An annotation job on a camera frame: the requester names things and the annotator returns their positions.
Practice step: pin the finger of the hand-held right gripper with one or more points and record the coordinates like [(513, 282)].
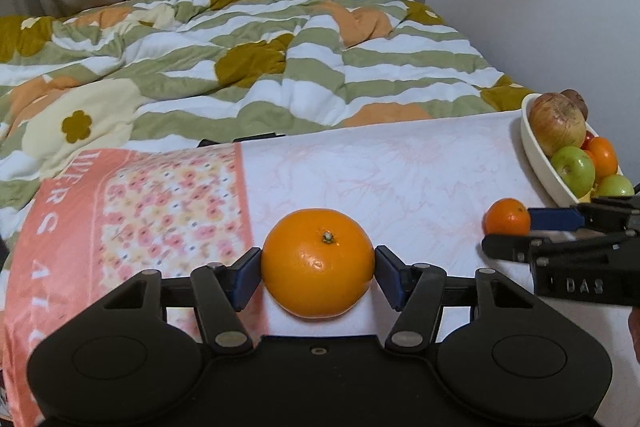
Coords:
[(555, 218), (510, 248)]

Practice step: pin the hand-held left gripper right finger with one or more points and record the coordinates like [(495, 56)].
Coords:
[(391, 278)]

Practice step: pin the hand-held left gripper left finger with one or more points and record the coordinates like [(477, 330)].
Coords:
[(245, 278)]

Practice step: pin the medium tangerine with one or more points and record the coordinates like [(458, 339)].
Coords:
[(505, 216)]

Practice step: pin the large green apple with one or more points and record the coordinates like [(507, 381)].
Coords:
[(573, 171)]

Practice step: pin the white oval dish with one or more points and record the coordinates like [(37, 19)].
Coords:
[(537, 157)]

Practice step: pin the small green apple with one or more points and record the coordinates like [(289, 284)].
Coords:
[(614, 187)]

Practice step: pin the large orange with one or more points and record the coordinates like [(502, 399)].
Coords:
[(318, 264)]

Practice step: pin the small tangerine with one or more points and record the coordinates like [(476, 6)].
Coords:
[(603, 157)]

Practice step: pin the brown kiwi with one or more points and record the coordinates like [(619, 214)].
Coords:
[(576, 101)]

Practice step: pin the person's right hand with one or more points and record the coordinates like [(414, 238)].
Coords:
[(635, 329)]

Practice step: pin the red cherry tomato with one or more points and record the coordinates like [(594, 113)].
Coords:
[(589, 139)]

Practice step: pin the pink floral printed towel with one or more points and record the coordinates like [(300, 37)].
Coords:
[(400, 187)]

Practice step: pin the black slim object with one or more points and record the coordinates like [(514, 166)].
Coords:
[(240, 139)]

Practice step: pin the green striped floral quilt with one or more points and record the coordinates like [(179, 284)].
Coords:
[(225, 57)]

